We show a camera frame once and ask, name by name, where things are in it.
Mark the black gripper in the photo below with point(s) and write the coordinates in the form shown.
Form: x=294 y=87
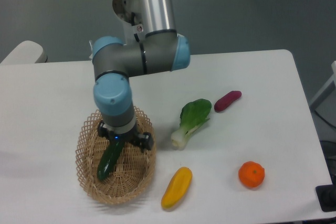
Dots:
x=144 y=141

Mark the green cucumber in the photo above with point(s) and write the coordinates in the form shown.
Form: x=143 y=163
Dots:
x=109 y=159

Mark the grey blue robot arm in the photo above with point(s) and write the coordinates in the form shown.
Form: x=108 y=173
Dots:
x=153 y=46

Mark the woven wicker basket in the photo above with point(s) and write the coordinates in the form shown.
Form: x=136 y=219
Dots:
x=131 y=175

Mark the green bok choy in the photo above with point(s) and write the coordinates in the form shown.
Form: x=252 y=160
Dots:
x=193 y=115

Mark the yellow mango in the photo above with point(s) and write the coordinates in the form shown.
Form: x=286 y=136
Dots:
x=177 y=188

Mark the purple sweet potato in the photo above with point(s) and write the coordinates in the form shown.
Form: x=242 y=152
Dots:
x=224 y=102

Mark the white chair armrest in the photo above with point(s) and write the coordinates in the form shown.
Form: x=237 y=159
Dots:
x=27 y=52

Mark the orange tangerine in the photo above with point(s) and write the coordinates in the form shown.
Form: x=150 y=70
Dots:
x=251 y=174

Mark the black device at table edge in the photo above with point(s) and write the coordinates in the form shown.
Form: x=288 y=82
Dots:
x=326 y=197

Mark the white furniture at right edge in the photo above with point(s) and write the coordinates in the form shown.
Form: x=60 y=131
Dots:
x=324 y=91

